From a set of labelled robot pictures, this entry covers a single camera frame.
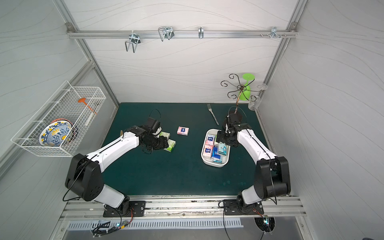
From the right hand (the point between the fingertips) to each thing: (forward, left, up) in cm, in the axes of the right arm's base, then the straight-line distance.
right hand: (223, 139), depth 88 cm
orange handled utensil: (+8, +78, +23) cm, 82 cm away
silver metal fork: (+35, +8, -10) cm, 37 cm away
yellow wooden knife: (+8, +70, -9) cm, 71 cm away
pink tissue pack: (+2, +8, -4) cm, 9 cm away
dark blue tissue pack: (-8, +5, -4) cm, 10 cm away
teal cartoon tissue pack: (-5, +1, -2) cm, 5 cm away
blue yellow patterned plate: (-16, +75, +26) cm, 81 cm away
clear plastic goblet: (+13, -16, +21) cm, 29 cm away
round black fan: (-39, -20, -13) cm, 46 cm away
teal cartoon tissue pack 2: (-10, +3, -8) cm, 13 cm away
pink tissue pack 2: (-5, +9, -4) cm, 12 cm away
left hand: (-7, +34, +1) cm, 35 cm away
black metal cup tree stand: (+25, -8, +20) cm, 33 cm away
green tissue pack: (-1, +32, -6) cm, 33 cm away
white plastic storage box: (-8, -2, -8) cm, 12 cm away
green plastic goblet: (+22, -12, +20) cm, 32 cm away
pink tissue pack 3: (+10, +26, -7) cm, 29 cm away
